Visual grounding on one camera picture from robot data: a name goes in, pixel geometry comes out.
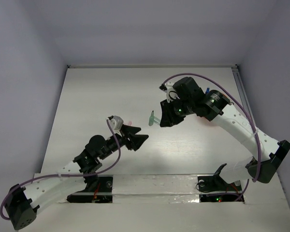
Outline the purple cable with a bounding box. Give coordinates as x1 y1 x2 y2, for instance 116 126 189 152
0 119 123 220
160 72 261 203

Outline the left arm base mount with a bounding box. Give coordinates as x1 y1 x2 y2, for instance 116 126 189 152
66 175 113 203

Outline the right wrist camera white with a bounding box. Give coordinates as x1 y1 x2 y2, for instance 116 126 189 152
159 82 179 103

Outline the silver taped front panel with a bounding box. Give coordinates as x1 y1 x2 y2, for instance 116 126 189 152
112 174 200 204

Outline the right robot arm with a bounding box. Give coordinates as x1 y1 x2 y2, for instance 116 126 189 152
159 77 290 189

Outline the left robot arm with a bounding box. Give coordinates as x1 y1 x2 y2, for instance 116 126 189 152
0 125 149 231

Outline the orange round organizer container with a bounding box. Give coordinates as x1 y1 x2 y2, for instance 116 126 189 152
196 116 214 126

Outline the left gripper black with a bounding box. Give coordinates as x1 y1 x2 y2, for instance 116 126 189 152
99 124 147 160

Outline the green highlighter pen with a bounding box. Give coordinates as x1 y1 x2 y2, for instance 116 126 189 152
148 111 160 126

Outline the aluminium rail right edge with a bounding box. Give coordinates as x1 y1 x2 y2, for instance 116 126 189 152
232 64 271 172

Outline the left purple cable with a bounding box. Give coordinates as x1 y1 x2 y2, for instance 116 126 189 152
0 119 123 220

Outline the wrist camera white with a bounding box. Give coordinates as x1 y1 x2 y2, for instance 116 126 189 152
107 116 124 132
159 82 179 103

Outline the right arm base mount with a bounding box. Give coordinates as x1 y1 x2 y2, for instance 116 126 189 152
195 163 244 203

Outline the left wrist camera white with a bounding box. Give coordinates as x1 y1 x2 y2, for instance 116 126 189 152
107 116 124 132

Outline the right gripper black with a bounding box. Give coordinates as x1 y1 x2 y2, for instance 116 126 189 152
160 96 195 127

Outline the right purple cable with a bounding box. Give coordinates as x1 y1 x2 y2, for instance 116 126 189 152
160 72 261 203

